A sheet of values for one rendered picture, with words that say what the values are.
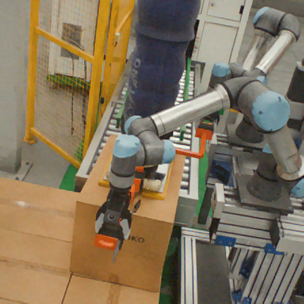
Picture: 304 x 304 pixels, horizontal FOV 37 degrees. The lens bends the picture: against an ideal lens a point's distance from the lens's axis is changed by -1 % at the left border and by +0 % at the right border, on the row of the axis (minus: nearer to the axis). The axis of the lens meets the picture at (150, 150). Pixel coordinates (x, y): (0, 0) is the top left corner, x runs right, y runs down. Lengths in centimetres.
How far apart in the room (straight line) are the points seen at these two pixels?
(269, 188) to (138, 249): 59
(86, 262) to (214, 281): 92
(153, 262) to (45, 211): 72
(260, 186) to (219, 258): 102
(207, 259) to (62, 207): 94
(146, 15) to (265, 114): 57
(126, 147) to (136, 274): 86
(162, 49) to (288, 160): 61
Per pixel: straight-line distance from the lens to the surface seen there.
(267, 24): 240
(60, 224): 236
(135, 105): 184
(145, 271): 202
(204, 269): 277
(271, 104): 147
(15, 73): 324
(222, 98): 156
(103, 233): 150
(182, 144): 326
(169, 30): 170
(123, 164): 134
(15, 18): 311
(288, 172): 175
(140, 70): 178
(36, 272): 213
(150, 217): 184
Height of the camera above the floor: 208
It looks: 30 degrees down
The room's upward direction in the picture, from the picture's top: 11 degrees clockwise
